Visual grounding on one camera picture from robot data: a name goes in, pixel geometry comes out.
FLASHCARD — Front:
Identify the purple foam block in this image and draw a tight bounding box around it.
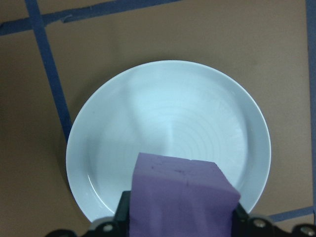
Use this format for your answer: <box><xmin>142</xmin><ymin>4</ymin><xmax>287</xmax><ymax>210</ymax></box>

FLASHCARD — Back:
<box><xmin>128</xmin><ymin>152</ymin><xmax>241</xmax><ymax>237</ymax></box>

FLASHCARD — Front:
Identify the light blue plate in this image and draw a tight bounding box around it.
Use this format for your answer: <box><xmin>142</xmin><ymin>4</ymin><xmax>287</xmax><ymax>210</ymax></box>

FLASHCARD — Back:
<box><xmin>65</xmin><ymin>60</ymin><xmax>272</xmax><ymax>224</ymax></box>

